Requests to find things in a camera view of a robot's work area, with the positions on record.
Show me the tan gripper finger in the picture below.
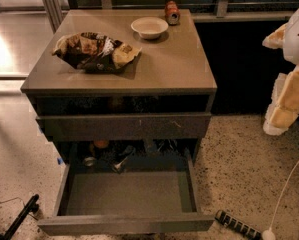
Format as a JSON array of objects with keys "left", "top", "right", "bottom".
[
  {"left": 262, "top": 24, "right": 287, "bottom": 49},
  {"left": 263, "top": 65, "right": 299, "bottom": 136}
]

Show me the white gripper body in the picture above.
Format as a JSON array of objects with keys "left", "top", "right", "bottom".
[{"left": 283, "top": 8, "right": 299, "bottom": 65}]

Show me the brown chip bag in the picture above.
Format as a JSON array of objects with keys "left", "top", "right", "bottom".
[{"left": 52, "top": 32, "right": 141, "bottom": 74}]

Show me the closed upper grey drawer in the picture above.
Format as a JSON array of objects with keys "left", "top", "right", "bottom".
[{"left": 36, "top": 113, "right": 211, "bottom": 141}]

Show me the open grey drawer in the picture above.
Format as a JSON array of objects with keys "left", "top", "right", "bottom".
[{"left": 38, "top": 149, "right": 214, "bottom": 236}]

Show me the silver item in drawer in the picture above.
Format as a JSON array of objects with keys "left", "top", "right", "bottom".
[{"left": 111, "top": 145, "right": 135, "bottom": 173}]

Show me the orange fruit in drawer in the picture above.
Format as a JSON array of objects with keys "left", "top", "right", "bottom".
[{"left": 93, "top": 140, "right": 109, "bottom": 149}]

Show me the metal can in drawer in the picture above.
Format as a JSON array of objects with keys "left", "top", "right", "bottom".
[{"left": 83, "top": 157, "right": 96, "bottom": 167}]

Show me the orange soda can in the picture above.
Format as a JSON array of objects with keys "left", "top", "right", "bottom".
[{"left": 165, "top": 1, "right": 180, "bottom": 25}]

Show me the white bowl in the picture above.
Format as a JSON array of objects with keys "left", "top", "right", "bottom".
[{"left": 131, "top": 17, "right": 168, "bottom": 40}]

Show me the black power strip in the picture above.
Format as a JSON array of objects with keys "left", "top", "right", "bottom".
[{"left": 215, "top": 210, "right": 262, "bottom": 240}]

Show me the black stand leg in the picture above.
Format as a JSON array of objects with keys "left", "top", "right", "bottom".
[{"left": 0, "top": 194, "right": 39, "bottom": 240}]

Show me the white cable with plug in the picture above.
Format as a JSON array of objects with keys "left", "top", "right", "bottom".
[{"left": 261, "top": 145, "right": 299, "bottom": 240}]

